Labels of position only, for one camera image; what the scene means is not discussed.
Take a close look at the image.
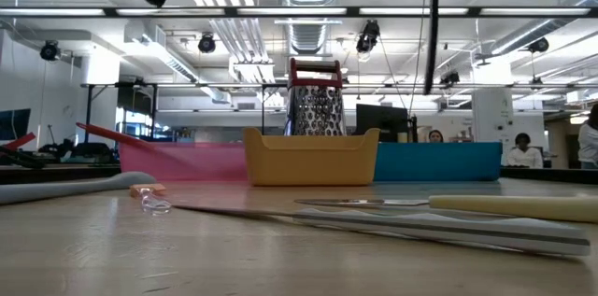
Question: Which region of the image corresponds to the white building column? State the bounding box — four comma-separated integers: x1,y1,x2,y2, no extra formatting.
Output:
471,88,518,144

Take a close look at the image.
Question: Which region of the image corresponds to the pink plastic tray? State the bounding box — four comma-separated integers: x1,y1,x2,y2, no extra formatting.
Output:
118,141,249,183

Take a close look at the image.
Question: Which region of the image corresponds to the black metal rack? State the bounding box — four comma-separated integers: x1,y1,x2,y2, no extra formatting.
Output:
81,81,291,142

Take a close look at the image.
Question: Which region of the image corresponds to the dark wall screen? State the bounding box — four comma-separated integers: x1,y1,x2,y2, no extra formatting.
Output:
0,108,32,141

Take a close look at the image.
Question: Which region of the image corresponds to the red silicone spoon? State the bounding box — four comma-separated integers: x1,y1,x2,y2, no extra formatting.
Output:
76,121,160,155

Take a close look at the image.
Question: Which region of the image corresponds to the yellow plastic bin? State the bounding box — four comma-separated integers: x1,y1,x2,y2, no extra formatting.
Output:
242,126,382,188

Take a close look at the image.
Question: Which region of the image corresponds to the orange mini spatula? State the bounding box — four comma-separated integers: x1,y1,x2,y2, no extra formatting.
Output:
129,183,174,216

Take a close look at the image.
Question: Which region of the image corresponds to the red handled metal box grater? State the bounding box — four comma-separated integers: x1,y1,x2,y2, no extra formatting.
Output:
284,57,348,137

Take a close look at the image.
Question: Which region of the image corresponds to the black equipment pile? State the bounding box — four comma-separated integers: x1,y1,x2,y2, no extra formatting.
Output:
39,139,116,164

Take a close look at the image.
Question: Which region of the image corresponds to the blue plastic tray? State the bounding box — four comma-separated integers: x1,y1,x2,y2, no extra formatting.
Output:
373,141,504,183

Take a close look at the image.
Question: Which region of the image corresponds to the thin hanging cable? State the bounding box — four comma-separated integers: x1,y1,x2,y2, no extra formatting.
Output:
408,0,429,116

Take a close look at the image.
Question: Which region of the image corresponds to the red black clamp tool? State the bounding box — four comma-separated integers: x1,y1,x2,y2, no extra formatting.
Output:
0,132,48,169

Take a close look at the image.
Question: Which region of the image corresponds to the cream handled knife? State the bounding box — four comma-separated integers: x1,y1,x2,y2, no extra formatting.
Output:
293,193,598,224

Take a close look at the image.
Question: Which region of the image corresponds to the black solid spoon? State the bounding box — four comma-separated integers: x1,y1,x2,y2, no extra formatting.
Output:
422,0,441,96

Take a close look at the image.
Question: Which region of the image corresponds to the grey utensil handle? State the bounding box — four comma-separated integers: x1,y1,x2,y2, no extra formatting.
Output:
0,171,158,206

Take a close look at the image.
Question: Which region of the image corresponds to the black computer monitor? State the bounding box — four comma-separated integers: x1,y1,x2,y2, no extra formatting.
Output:
355,103,409,143

